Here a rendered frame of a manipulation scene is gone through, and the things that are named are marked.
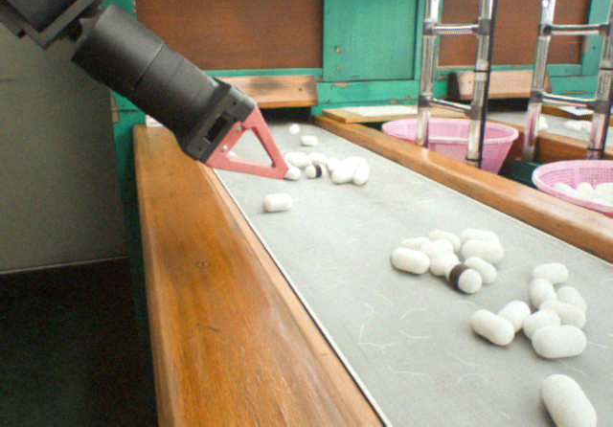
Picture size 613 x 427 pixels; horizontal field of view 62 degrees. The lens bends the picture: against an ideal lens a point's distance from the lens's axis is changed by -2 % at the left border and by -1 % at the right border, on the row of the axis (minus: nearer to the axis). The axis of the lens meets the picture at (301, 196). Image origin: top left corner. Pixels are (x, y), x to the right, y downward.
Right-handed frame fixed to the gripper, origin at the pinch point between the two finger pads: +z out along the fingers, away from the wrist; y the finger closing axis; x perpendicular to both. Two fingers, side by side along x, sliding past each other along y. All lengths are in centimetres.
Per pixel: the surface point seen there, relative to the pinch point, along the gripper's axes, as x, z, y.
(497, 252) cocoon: -6.3, 18.7, -9.3
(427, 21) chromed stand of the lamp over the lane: -33, 18, 33
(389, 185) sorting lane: -7.2, 22.7, 18.9
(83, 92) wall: 24, -16, 154
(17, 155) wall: 56, -22, 153
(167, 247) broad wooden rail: 11.6, -4.3, -0.8
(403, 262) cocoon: -0.2, 12.0, -7.8
